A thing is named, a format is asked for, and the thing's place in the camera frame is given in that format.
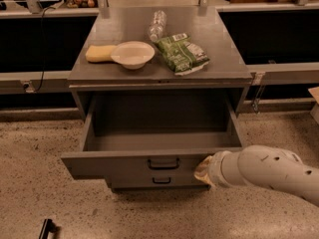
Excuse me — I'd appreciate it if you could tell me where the grey top drawer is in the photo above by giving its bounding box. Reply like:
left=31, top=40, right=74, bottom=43
left=62, top=95, right=241, bottom=180

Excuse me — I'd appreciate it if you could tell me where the grey drawer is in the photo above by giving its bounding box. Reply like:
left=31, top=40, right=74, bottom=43
left=107, top=175, right=207, bottom=190
left=62, top=95, right=241, bottom=180

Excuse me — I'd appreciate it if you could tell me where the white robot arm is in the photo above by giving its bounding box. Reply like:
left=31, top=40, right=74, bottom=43
left=194, top=145, right=319, bottom=206

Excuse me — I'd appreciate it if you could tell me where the grey lower drawer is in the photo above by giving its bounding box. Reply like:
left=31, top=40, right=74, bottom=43
left=107, top=175, right=207, bottom=190

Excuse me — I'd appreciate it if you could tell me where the hanging metal hook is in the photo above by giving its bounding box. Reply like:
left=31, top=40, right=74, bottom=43
left=251, top=72, right=266, bottom=114

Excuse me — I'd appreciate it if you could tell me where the grey metal cabinet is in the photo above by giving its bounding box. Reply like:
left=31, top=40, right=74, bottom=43
left=62, top=7, right=251, bottom=190

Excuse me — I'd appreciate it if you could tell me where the green chip bag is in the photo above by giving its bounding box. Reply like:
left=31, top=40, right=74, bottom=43
left=155, top=33, right=209, bottom=76

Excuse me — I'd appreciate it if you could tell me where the white bowl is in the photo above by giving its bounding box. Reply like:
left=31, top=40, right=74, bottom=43
left=111, top=41, right=155, bottom=70

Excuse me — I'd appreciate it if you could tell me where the clear plastic water bottle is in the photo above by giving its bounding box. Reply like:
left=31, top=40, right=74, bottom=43
left=149, top=10, right=166, bottom=42

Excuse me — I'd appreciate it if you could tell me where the yellow sponge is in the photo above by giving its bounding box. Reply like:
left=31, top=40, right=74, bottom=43
left=85, top=45, right=116, bottom=63

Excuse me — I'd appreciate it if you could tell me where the black object on floor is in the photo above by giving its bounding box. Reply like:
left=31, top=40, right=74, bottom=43
left=38, top=219, right=57, bottom=239

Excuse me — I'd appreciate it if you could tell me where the black cable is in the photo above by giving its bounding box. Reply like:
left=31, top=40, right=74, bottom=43
left=23, top=5, right=58, bottom=94

